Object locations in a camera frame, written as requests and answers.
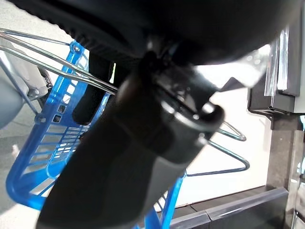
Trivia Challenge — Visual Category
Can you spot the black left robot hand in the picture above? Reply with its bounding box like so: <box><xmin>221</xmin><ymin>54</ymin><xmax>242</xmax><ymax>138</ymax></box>
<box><xmin>9</xmin><ymin>0</ymin><xmax>304</xmax><ymax>229</ymax></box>

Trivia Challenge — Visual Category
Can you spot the black display shelf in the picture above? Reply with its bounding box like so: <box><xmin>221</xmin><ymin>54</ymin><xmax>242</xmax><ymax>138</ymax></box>
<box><xmin>170</xmin><ymin>185</ymin><xmax>290</xmax><ymax>229</ymax></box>

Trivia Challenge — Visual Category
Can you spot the metal wire basket handle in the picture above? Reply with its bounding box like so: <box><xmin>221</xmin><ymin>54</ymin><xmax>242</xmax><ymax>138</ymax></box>
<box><xmin>0</xmin><ymin>46</ymin><xmax>250</xmax><ymax>177</ymax></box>
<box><xmin>0</xmin><ymin>27</ymin><xmax>246</xmax><ymax>142</ymax></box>

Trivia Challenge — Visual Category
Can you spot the left hand clear plastic flap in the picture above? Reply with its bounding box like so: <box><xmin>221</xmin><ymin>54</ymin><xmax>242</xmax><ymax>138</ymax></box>
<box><xmin>194</xmin><ymin>44</ymin><xmax>271</xmax><ymax>93</ymax></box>

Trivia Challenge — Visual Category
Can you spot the blue plastic shopping basket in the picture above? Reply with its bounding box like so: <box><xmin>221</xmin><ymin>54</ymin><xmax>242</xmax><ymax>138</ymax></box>
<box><xmin>5</xmin><ymin>40</ymin><xmax>189</xmax><ymax>229</ymax></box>

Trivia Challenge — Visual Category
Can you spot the black low shelf clear rail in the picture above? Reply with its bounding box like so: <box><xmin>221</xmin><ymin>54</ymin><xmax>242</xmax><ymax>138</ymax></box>
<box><xmin>247</xmin><ymin>22</ymin><xmax>301</xmax><ymax>117</ymax></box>

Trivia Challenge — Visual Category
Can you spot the dark stone plinth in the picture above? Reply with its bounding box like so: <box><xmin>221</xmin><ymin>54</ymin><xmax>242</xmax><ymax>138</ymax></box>
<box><xmin>268</xmin><ymin>114</ymin><xmax>305</xmax><ymax>229</ymax></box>

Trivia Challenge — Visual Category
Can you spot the clear shelf price rail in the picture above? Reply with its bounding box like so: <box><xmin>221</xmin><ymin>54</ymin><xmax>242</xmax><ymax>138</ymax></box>
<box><xmin>206</xmin><ymin>187</ymin><xmax>289</xmax><ymax>221</ymax></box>
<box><xmin>170</xmin><ymin>211</ymin><xmax>211</xmax><ymax>229</ymax></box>

